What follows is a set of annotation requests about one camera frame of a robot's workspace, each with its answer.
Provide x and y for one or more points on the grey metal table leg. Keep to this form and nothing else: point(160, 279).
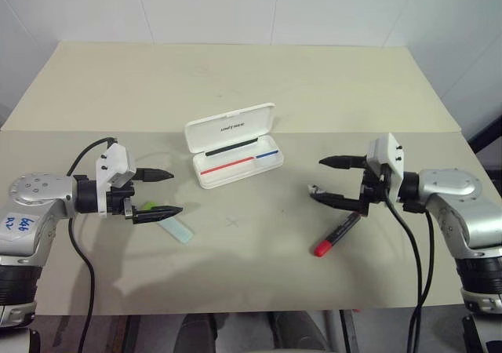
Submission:
point(332, 331)

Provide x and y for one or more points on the black marker with red cap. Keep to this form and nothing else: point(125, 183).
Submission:
point(335, 235)

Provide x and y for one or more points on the black metal frame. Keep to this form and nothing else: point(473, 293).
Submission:
point(488, 133)

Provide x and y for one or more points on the dark rounded shape under table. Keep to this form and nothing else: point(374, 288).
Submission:
point(200, 333)
point(298, 333)

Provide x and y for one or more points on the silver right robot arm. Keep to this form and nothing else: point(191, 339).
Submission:
point(447, 184)

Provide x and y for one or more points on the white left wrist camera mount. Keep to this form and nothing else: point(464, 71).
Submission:
point(113, 161)

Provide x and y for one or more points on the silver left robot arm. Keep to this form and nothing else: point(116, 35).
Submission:
point(35, 188)

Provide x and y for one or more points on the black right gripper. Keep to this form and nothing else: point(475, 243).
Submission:
point(374, 190)

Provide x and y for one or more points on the white open pencil case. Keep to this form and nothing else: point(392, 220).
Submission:
point(231, 149)

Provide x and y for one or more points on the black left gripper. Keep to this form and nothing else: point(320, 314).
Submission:
point(117, 198)

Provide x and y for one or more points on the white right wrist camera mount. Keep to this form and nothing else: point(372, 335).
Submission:
point(388, 149)

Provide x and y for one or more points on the white sticker with blue writing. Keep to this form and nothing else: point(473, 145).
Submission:
point(17, 227)

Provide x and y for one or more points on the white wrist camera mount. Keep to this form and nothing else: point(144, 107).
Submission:
point(388, 149)
point(113, 161)

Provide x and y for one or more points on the light blue and green eraser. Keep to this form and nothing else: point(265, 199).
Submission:
point(178, 231)

